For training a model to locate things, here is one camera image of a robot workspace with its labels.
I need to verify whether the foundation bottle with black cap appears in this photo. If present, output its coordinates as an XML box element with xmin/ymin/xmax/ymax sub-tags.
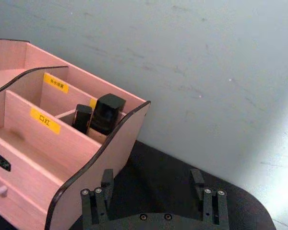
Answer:
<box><xmin>87</xmin><ymin>93</ymin><xmax>127</xmax><ymax>144</ymax></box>

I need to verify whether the black table cloth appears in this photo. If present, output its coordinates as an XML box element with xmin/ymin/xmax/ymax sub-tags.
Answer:
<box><xmin>0</xmin><ymin>139</ymin><xmax>277</xmax><ymax>230</ymax></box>

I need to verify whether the black lipstick tube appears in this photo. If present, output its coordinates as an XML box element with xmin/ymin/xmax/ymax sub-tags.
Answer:
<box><xmin>71</xmin><ymin>103</ymin><xmax>93</xmax><ymax>135</ymax></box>

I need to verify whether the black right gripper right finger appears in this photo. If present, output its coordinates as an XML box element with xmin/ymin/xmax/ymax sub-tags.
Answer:
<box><xmin>190</xmin><ymin>168</ymin><xmax>230</xmax><ymax>228</ymax></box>

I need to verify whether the yellow label with four characters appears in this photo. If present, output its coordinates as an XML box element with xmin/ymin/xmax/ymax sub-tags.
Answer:
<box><xmin>43</xmin><ymin>72</ymin><xmax>70</xmax><ymax>94</ymax></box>

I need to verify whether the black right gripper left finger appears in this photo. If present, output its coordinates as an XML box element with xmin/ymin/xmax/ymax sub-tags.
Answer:
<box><xmin>80</xmin><ymin>168</ymin><xmax>115</xmax><ymax>226</ymax></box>

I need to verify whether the pink wooden desk organizer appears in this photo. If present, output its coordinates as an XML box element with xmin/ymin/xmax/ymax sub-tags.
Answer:
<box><xmin>0</xmin><ymin>38</ymin><xmax>151</xmax><ymax>230</ymax></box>

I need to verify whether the pink wooden drawer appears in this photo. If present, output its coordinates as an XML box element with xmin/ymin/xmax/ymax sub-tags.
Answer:
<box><xmin>0</xmin><ymin>171</ymin><xmax>49</xmax><ymax>230</ymax></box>

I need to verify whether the yellow label with two characters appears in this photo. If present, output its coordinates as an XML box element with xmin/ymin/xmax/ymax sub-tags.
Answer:
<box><xmin>29</xmin><ymin>107</ymin><xmax>61</xmax><ymax>135</ymax></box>

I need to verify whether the black oval plaque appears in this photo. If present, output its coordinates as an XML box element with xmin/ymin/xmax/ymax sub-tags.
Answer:
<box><xmin>0</xmin><ymin>150</ymin><xmax>12</xmax><ymax>172</ymax></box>

